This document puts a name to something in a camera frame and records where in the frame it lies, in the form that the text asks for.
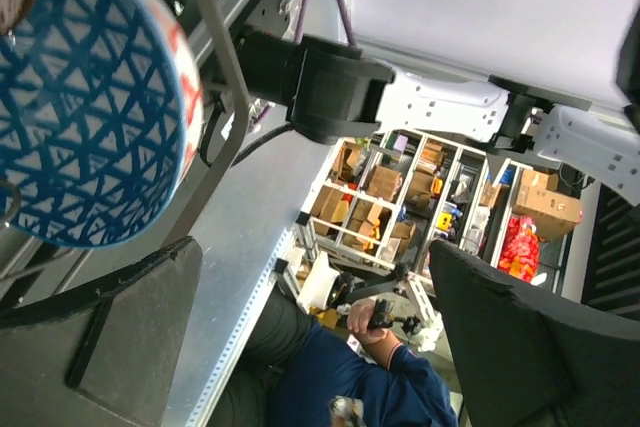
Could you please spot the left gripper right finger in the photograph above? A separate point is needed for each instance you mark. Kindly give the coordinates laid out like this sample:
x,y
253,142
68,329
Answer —
x,y
527,357

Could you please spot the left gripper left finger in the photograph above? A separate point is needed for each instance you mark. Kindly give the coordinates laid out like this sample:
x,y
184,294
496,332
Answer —
x,y
103,353

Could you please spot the blue patterned bowl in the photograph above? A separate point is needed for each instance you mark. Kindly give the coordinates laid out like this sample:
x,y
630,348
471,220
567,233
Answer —
x,y
101,114

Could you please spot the wire dish rack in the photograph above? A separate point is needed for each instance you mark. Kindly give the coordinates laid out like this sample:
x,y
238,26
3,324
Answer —
x,y
233,96

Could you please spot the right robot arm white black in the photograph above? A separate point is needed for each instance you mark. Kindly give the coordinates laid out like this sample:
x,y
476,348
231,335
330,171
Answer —
x,y
332,91

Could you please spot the operator hand holding controller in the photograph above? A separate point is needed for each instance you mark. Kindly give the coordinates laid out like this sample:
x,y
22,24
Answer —
x,y
358,319

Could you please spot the seated person navy shirt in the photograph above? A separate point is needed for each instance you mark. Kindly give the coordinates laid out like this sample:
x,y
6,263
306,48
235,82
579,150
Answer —
x,y
292,368

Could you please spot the white storage shelf unit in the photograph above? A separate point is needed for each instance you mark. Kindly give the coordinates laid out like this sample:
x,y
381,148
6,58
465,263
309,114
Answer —
x,y
380,202

